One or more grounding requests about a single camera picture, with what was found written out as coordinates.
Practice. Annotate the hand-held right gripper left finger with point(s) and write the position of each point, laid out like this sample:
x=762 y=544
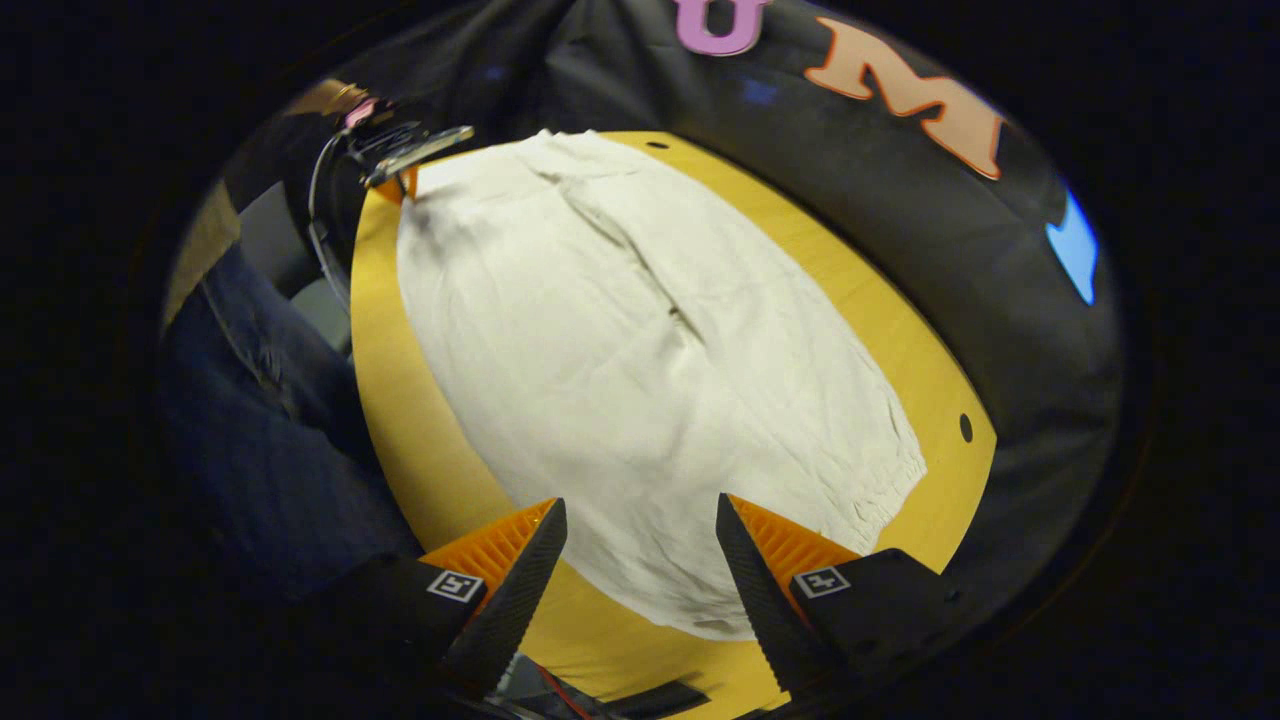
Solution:
x=515 y=590

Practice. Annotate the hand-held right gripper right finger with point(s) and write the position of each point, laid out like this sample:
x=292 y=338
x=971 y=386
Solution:
x=765 y=600

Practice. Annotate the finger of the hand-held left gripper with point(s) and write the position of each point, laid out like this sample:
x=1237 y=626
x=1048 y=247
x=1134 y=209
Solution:
x=405 y=184

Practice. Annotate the white jeans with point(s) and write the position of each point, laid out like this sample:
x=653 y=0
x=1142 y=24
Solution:
x=620 y=380

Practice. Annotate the person's blue trousers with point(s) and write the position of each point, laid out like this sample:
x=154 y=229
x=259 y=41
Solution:
x=270 y=440

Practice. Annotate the black backdrop cloth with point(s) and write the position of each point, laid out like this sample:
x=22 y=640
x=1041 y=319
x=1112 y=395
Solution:
x=900 y=230

